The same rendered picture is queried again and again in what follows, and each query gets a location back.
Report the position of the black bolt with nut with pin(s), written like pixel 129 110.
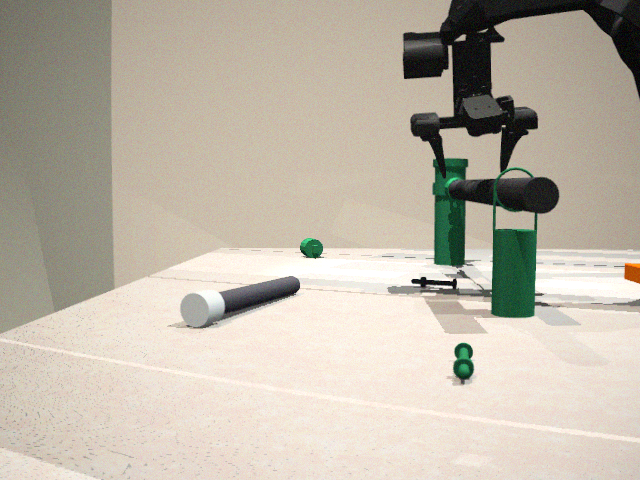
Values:
pixel 423 282

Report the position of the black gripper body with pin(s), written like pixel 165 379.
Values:
pixel 429 124

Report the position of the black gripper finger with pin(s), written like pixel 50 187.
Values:
pixel 437 147
pixel 508 142

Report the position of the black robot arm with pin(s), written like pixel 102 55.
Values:
pixel 426 54

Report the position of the green post with cap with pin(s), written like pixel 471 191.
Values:
pixel 449 218

